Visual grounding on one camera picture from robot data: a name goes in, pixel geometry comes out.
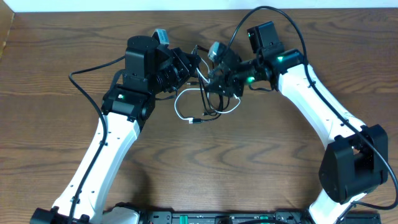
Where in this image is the white usb cable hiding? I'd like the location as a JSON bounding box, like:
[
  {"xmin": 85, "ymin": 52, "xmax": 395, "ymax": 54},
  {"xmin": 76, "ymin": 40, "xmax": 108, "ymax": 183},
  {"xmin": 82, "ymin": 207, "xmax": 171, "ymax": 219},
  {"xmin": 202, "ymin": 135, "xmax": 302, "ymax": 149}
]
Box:
[{"xmin": 174, "ymin": 57, "xmax": 242, "ymax": 124}]

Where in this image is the black usb cable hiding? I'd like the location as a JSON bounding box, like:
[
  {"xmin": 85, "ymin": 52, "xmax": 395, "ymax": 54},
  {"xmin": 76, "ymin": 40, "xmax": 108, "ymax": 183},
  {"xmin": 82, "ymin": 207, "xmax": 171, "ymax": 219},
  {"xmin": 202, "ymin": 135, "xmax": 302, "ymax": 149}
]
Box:
[{"xmin": 186, "ymin": 44, "xmax": 233, "ymax": 124}]

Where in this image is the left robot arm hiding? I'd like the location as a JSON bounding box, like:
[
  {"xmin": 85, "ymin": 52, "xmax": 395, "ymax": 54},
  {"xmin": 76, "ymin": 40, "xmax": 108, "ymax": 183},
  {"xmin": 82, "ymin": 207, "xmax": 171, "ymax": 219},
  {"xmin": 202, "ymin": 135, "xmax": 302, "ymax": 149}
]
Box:
[{"xmin": 30, "ymin": 29, "xmax": 200, "ymax": 223}]

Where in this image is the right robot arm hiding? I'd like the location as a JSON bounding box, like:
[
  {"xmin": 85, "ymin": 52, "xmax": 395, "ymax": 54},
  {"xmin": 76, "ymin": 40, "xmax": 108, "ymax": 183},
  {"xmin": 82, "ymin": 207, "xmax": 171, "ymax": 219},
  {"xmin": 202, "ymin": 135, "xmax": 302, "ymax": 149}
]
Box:
[{"xmin": 207, "ymin": 22, "xmax": 389, "ymax": 223}]

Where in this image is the wooden panel at left edge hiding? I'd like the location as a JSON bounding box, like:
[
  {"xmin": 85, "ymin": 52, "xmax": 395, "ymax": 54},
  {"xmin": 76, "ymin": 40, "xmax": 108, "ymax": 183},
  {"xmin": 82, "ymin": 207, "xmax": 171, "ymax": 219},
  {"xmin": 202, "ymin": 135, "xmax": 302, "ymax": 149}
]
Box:
[{"xmin": 0, "ymin": 0, "xmax": 15, "ymax": 57}]

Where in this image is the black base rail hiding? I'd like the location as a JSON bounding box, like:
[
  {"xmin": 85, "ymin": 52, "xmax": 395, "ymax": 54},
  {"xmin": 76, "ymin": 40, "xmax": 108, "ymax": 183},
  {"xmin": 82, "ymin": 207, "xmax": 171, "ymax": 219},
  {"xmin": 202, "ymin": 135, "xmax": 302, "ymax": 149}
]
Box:
[{"xmin": 105, "ymin": 205, "xmax": 382, "ymax": 224}]

